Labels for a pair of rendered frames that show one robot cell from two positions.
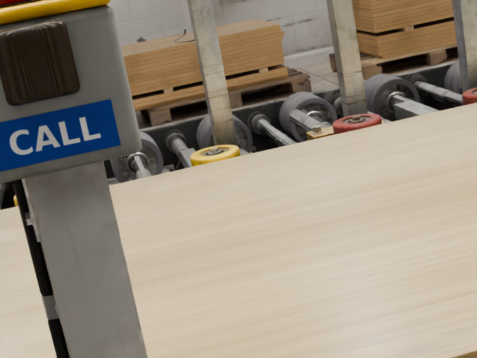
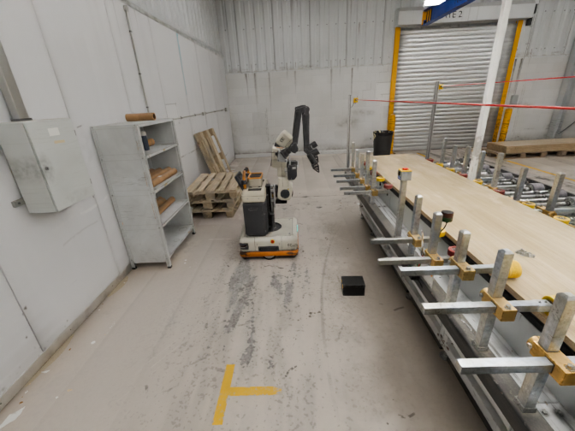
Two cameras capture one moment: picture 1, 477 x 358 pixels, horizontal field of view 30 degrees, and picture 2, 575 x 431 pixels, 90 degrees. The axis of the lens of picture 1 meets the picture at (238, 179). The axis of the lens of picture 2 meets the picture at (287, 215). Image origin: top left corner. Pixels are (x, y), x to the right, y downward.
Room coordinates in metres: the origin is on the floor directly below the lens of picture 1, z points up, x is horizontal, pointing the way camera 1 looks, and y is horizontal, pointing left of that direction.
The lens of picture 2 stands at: (-0.04, -1.94, 1.71)
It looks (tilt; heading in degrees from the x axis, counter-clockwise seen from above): 22 degrees down; 101
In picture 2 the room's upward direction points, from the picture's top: 3 degrees counter-clockwise
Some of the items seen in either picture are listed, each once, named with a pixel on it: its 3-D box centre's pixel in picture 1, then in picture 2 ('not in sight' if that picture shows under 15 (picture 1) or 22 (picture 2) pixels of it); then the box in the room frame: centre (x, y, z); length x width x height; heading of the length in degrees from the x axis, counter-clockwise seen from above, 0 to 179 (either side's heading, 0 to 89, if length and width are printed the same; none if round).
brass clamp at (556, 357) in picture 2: not in sight; (551, 359); (0.60, -1.19, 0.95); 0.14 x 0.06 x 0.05; 99
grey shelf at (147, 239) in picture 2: not in sight; (153, 191); (-2.17, 0.94, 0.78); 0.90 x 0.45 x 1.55; 99
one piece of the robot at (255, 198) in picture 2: not in sight; (259, 203); (-0.94, 1.08, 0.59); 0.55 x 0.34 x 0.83; 99
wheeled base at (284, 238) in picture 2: not in sight; (270, 235); (-0.85, 1.10, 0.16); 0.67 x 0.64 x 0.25; 9
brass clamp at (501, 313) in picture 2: not in sight; (496, 304); (0.56, -0.94, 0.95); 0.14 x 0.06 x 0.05; 99
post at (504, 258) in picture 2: not in sight; (491, 304); (0.56, -0.92, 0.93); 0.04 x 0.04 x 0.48; 9
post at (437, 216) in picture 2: not in sight; (431, 251); (0.48, -0.43, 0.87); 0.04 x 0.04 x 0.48; 9
